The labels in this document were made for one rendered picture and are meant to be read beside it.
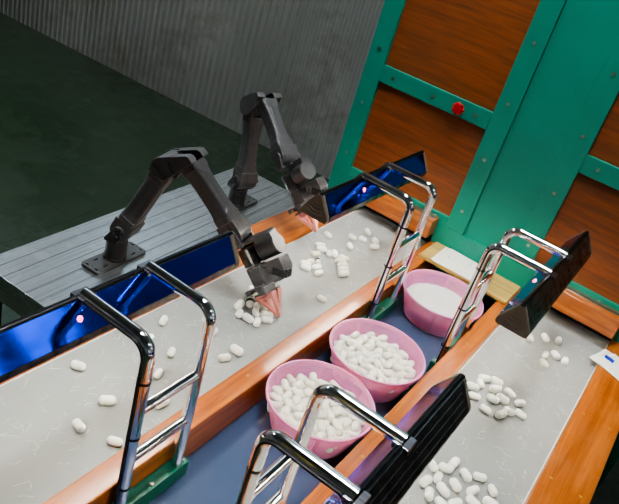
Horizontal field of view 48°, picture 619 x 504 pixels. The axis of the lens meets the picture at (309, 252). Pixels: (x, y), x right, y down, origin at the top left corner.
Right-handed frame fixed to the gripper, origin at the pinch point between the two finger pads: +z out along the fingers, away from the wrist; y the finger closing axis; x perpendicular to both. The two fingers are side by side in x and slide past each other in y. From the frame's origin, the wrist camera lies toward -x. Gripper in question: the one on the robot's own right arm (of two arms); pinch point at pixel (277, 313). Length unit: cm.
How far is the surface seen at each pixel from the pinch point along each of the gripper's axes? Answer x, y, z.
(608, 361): -52, 68, 57
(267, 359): -7.3, -18.1, 7.2
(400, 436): -63, -54, 17
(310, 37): 101, 245, -126
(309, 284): 4.0, 22.3, -2.1
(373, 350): -13.7, 13.9, 20.5
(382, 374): -20.2, 4.5, 24.8
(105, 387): 7, -52, -5
